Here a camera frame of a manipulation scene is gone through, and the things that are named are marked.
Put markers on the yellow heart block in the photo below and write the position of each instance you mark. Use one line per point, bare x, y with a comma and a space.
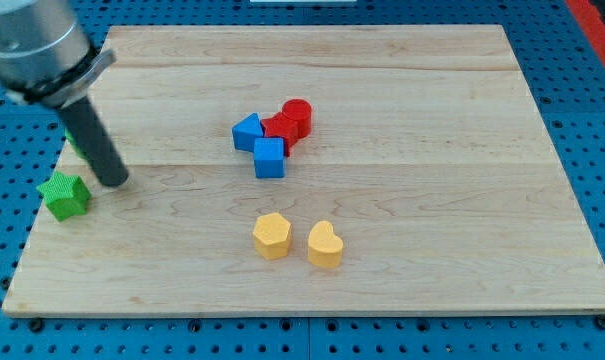
325, 248

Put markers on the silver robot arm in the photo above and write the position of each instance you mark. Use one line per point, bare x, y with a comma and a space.
45, 54

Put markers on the red star block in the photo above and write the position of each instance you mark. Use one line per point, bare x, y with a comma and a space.
280, 126

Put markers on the blue triangle block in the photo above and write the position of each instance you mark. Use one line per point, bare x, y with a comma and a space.
246, 132

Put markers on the yellow hexagon block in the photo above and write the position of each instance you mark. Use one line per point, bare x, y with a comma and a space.
272, 235

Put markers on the wooden board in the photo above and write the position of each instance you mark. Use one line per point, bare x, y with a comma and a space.
427, 154

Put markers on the red cylinder block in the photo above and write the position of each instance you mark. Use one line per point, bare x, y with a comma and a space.
299, 111

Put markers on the green star block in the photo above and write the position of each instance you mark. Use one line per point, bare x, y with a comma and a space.
64, 195

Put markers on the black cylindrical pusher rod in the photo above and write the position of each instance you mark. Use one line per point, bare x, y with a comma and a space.
92, 140

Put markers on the blue cube block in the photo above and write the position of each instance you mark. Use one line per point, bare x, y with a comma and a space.
269, 158

